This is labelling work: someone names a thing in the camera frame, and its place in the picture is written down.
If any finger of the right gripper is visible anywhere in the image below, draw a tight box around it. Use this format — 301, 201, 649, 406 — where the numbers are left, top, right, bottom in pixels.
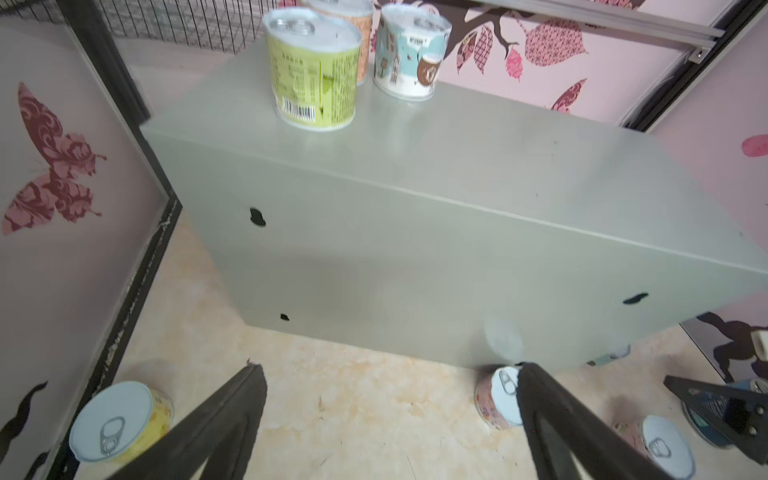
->
663, 376, 767, 465

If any back aluminium rail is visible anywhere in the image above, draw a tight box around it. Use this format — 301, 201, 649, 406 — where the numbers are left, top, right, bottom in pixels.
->
483, 0, 725, 49

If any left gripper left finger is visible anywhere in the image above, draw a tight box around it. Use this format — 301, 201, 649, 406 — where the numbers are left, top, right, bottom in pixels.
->
112, 363, 267, 480

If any orange label can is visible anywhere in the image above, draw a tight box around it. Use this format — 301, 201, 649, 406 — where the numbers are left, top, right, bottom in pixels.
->
299, 0, 375, 86

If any green label can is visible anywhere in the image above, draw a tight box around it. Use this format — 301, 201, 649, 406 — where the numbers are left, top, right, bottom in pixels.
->
263, 7, 362, 131

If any grey metal cabinet box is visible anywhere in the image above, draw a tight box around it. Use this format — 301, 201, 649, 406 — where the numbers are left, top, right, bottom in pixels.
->
142, 42, 767, 372

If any teal label coconut can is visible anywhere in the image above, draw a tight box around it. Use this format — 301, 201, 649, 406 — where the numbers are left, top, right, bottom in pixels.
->
373, 3, 452, 101

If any teal can behind gripper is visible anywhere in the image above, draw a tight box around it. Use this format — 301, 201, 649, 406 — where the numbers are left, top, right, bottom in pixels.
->
587, 345, 631, 367

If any black wire mesh basket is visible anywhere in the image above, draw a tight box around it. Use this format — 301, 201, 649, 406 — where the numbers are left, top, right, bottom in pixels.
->
0, 0, 301, 55

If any pink label can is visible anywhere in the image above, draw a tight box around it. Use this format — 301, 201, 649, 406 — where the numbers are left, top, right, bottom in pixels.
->
613, 415, 696, 480
474, 366, 523, 430

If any yellow label can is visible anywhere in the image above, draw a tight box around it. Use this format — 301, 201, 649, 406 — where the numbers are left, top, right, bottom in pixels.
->
68, 381, 174, 464

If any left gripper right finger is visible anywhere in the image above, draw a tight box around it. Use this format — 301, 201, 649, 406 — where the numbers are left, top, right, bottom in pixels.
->
517, 362, 669, 479

